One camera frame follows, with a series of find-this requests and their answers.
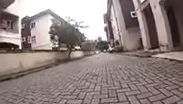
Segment pale concrete boundary wall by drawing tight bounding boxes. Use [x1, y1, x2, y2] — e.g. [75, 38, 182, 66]
[0, 36, 95, 77]

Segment grey kerb strip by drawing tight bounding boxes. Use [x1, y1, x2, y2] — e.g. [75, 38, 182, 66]
[0, 60, 73, 85]

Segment white house with dark roof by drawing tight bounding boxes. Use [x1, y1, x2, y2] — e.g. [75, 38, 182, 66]
[17, 6, 70, 54]

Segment beige building with carport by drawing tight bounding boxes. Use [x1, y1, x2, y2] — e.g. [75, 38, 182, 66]
[128, 0, 183, 58]

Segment grey brick paved road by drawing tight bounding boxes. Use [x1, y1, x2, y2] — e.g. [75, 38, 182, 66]
[0, 42, 183, 104]

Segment white vehicle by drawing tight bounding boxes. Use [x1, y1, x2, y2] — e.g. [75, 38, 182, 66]
[107, 46, 116, 54]

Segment green tree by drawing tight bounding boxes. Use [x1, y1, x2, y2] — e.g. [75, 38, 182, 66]
[46, 13, 93, 61]

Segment beige and brown building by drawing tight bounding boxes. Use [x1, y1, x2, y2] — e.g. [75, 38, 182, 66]
[99, 0, 144, 55]

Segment distant green trees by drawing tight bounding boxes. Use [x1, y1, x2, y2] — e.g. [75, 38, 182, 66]
[80, 35, 109, 55]

